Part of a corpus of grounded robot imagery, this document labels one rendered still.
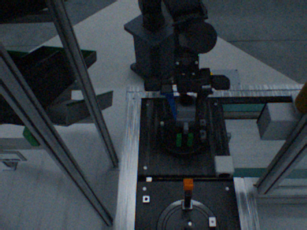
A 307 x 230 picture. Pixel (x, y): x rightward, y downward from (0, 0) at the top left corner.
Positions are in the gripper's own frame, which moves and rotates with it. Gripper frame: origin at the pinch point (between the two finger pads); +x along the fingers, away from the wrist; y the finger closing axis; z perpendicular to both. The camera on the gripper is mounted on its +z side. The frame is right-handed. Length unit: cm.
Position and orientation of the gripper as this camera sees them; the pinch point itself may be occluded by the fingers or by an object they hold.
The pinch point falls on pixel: (186, 105)
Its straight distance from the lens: 65.1
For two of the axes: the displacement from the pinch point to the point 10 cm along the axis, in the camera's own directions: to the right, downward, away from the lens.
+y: 10.0, -0.2, -0.4
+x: 0.3, 9.6, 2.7
